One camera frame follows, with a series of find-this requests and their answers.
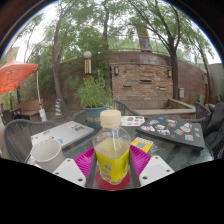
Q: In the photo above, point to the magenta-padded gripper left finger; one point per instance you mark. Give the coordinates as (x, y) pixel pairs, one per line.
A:
(85, 161)

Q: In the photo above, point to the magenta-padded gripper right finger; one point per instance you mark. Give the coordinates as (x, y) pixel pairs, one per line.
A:
(140, 160)

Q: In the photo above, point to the yellow-labelled clear drink bottle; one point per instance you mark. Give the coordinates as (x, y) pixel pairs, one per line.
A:
(111, 160)

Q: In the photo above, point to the yellow card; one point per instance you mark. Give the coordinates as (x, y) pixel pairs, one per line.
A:
(142, 145)

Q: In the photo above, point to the silver laptop with stickers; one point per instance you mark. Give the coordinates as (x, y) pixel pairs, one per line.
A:
(63, 133)

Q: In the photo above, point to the white ceramic mug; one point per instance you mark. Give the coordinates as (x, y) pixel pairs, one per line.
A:
(48, 155)

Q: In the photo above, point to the flat round red coaster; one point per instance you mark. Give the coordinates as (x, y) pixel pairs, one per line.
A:
(113, 186)

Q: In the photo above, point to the white sticker sheet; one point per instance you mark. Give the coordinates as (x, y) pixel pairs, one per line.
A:
(133, 120)

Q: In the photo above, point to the black laptop with stickers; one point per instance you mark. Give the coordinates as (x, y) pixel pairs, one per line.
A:
(173, 131)

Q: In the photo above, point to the stone fountain basin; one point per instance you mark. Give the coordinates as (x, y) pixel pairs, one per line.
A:
(166, 111)

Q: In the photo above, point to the blue yellow striped bollard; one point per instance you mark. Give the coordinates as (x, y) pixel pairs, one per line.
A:
(58, 108)

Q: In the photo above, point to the green plant in blue pot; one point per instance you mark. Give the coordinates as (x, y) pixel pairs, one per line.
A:
(95, 96)

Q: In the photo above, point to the wooden bench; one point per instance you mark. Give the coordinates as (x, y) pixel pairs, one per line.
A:
(30, 106)

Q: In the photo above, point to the black jacket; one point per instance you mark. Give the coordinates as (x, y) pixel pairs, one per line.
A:
(216, 130)

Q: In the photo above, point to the group of dark chairs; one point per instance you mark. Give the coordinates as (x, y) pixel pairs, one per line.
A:
(10, 116)

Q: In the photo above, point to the forked trunk tree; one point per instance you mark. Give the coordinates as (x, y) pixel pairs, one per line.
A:
(175, 73)

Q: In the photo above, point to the orange patio umbrella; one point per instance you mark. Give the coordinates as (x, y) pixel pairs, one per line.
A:
(15, 75)

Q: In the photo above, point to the grey wall box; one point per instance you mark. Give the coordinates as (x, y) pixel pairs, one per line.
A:
(181, 93)

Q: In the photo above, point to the black wall lamp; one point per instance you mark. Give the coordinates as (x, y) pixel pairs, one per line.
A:
(116, 70)
(169, 73)

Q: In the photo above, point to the wooden globe lamp post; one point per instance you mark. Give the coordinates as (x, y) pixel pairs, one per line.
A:
(87, 65)

